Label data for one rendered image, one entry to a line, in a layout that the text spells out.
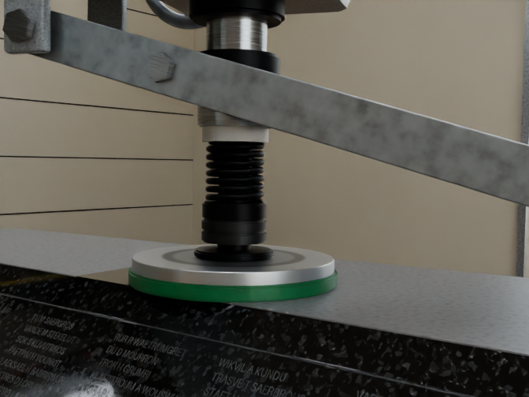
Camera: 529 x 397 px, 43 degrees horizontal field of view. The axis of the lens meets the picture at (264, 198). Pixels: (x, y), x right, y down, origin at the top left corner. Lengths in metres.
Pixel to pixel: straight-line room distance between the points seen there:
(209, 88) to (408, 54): 5.57
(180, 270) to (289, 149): 6.20
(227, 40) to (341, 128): 0.15
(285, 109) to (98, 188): 6.22
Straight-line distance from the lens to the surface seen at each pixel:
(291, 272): 0.64
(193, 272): 0.63
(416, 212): 6.10
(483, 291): 0.73
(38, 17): 0.74
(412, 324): 0.57
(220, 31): 0.70
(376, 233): 6.30
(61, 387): 0.68
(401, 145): 0.62
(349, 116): 0.63
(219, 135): 0.69
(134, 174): 7.12
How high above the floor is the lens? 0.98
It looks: 3 degrees down
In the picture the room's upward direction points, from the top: 1 degrees clockwise
